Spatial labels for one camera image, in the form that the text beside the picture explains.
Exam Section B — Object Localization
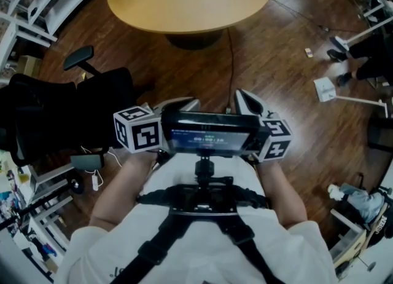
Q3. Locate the white broom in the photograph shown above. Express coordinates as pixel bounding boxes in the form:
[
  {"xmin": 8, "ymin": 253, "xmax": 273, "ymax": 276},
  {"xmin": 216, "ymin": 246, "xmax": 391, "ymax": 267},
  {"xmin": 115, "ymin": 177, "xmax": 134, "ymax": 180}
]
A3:
[{"xmin": 330, "ymin": 15, "xmax": 393, "ymax": 53}]

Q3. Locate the white shelving unit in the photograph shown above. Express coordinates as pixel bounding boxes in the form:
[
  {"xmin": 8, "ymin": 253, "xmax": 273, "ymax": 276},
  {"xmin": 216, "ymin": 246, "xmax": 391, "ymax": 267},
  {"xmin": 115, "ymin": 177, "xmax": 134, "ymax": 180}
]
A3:
[{"xmin": 0, "ymin": 0, "xmax": 107, "ymax": 62}]

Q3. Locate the black chest harness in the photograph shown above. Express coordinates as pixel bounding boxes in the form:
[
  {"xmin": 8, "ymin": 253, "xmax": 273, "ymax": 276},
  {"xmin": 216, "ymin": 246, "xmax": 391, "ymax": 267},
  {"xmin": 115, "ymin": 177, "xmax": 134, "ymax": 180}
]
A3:
[{"xmin": 121, "ymin": 156, "xmax": 274, "ymax": 284}]

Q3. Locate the black floor cable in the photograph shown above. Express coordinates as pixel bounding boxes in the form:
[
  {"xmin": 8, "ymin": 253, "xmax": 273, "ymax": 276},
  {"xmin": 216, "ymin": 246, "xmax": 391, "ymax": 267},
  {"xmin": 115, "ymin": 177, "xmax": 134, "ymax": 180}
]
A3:
[{"xmin": 270, "ymin": 0, "xmax": 363, "ymax": 36}]

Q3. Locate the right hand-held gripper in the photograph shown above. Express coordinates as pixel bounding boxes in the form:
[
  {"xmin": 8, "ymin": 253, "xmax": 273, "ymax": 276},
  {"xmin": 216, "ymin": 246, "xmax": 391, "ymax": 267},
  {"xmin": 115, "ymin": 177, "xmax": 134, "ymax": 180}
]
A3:
[{"xmin": 235, "ymin": 90, "xmax": 293, "ymax": 164}]

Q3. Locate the round wooden table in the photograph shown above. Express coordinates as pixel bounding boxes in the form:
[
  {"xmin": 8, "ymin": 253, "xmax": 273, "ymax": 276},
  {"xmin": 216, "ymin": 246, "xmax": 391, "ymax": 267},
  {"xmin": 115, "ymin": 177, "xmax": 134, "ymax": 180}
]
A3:
[{"xmin": 106, "ymin": 0, "xmax": 273, "ymax": 50}]

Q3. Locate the cardboard box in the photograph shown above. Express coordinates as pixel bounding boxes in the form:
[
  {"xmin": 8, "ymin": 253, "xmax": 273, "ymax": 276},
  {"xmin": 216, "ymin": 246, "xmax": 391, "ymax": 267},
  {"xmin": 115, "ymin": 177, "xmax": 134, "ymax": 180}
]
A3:
[{"xmin": 17, "ymin": 55, "xmax": 42, "ymax": 76}]

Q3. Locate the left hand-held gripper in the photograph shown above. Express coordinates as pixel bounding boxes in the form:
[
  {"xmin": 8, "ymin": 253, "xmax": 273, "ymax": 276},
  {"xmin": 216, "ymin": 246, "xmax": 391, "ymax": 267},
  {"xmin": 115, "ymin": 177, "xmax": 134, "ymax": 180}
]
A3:
[{"xmin": 112, "ymin": 97, "xmax": 201, "ymax": 162}]

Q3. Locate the grey blue cloth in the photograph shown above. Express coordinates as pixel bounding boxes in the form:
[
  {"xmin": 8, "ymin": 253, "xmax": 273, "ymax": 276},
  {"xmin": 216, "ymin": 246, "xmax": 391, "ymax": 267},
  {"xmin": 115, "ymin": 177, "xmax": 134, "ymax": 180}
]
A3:
[{"xmin": 327, "ymin": 183, "xmax": 384, "ymax": 225}]

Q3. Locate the person's left forearm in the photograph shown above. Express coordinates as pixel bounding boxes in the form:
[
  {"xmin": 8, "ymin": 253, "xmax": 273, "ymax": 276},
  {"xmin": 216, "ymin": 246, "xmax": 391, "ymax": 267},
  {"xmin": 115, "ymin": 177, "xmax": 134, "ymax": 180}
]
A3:
[{"xmin": 88, "ymin": 152, "xmax": 160, "ymax": 234}]

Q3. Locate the black office chair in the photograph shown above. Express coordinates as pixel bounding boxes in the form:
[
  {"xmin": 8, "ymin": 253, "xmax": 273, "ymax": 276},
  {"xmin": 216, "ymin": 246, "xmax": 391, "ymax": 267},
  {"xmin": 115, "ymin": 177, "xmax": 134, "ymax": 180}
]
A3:
[{"xmin": 0, "ymin": 45, "xmax": 154, "ymax": 172}]

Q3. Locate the person's right forearm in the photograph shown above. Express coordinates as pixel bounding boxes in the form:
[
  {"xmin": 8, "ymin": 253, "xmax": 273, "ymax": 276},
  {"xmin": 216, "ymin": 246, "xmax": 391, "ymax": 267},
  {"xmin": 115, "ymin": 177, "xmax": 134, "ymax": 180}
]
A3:
[{"xmin": 256, "ymin": 161, "xmax": 308, "ymax": 230}]

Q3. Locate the black bag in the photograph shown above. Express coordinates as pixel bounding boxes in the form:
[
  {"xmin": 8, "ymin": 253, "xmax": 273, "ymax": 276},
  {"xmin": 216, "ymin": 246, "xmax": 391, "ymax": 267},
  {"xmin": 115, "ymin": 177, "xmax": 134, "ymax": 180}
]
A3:
[{"xmin": 365, "ymin": 186, "xmax": 393, "ymax": 247}]

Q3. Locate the black smartphone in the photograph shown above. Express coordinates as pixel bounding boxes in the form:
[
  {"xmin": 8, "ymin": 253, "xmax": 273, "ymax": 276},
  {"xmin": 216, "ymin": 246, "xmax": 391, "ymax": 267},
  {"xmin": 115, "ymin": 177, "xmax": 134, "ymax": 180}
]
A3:
[{"xmin": 161, "ymin": 111, "xmax": 268, "ymax": 157}]

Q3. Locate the person's white shirt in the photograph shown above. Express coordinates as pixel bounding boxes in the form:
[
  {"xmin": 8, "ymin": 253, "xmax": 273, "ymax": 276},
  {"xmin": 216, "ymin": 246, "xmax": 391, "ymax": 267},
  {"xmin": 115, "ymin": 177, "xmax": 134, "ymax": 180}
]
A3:
[{"xmin": 53, "ymin": 153, "xmax": 338, "ymax": 284}]

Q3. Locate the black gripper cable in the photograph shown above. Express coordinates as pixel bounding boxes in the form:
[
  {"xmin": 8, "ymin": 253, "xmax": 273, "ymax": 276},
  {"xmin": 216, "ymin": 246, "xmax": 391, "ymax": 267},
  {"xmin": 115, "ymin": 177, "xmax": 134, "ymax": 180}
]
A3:
[{"xmin": 225, "ymin": 27, "xmax": 235, "ymax": 114}]

